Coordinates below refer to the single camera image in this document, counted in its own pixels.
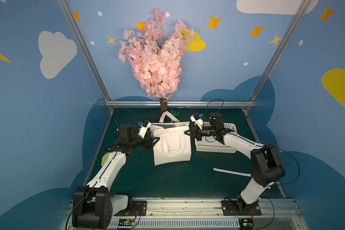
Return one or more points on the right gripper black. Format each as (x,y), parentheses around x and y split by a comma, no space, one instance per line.
(195,132)

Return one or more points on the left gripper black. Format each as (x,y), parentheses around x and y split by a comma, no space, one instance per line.
(146,141)

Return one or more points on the white insulated delivery bag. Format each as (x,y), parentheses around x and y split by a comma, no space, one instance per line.
(173,145)

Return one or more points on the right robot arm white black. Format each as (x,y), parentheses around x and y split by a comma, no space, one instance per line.
(266,164)

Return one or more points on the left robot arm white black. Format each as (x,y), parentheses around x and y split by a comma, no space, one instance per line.
(93,207)

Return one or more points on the white strip on table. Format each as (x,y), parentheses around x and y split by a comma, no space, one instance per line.
(232,172)

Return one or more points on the pink cherry blossom tree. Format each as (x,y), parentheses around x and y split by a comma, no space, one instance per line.
(156,66)

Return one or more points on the left controller board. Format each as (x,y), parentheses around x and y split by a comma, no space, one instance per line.
(126,223)

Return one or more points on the controller board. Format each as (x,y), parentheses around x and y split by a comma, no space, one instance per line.
(246,224)
(126,223)

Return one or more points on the right controller board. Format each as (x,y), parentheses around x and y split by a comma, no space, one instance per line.
(246,224)

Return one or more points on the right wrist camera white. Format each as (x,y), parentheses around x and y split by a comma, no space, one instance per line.
(198,120)

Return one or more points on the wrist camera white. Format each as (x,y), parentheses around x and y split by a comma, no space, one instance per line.
(198,120)
(144,126)

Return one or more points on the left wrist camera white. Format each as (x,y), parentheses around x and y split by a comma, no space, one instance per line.
(144,126)

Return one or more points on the green toy rake wooden handle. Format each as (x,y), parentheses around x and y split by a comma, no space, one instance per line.
(175,113)

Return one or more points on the aluminium back frame bar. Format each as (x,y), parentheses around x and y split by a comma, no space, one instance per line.
(179,103)

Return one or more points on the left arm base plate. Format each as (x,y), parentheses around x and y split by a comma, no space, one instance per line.
(138,207)

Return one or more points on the aluminium front rail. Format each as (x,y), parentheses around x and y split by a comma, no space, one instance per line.
(207,214)

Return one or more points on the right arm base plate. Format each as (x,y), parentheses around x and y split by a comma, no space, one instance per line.
(240,208)

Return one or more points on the left aluminium frame post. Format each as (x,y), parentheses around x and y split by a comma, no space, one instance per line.
(72,22)

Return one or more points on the aluminium frame post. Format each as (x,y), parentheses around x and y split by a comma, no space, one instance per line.
(287,36)
(72,22)

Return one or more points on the right aluminium frame post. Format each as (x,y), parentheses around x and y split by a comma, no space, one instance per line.
(287,36)

